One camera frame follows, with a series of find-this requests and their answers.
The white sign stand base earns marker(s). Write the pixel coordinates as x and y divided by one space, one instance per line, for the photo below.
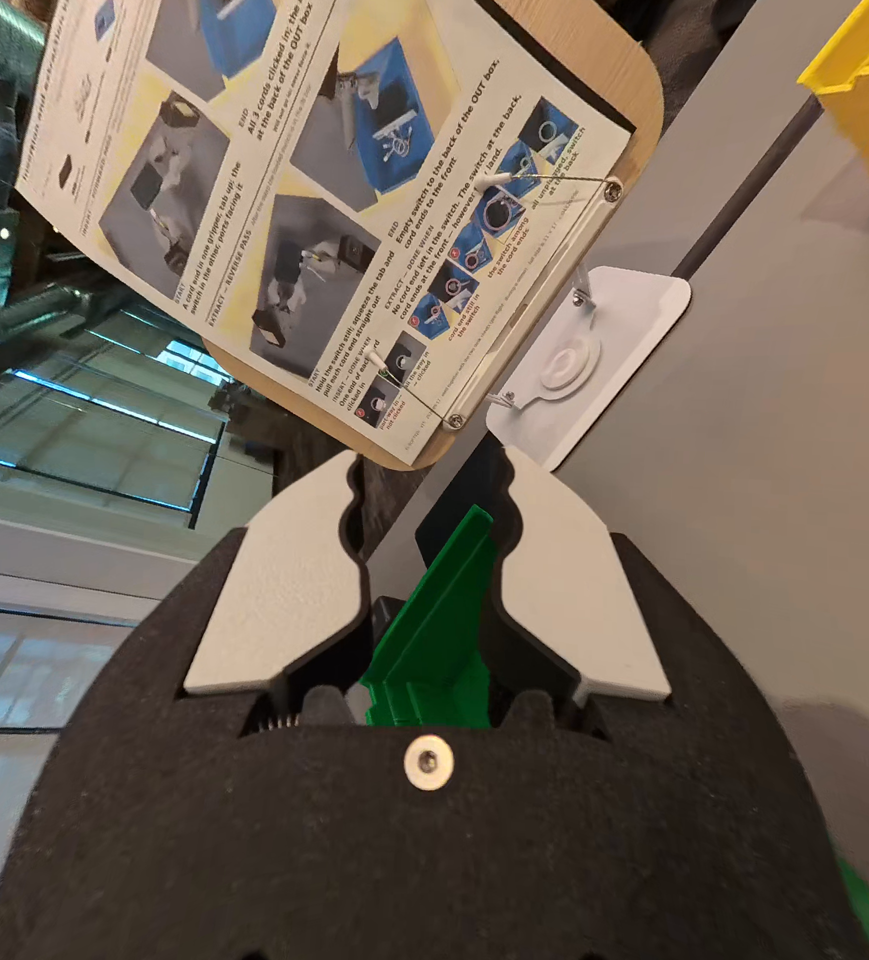
614 337

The large paned window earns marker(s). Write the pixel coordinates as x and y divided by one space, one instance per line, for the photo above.
29 675

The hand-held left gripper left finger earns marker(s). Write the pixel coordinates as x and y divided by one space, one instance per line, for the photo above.
277 592

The black table mat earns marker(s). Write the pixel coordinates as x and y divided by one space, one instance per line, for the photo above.
449 495

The green plastic bin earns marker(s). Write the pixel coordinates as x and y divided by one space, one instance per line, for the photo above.
434 622

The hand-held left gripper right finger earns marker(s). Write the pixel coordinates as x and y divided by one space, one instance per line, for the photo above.
584 600

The instruction sign board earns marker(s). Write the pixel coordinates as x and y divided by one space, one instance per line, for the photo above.
329 187

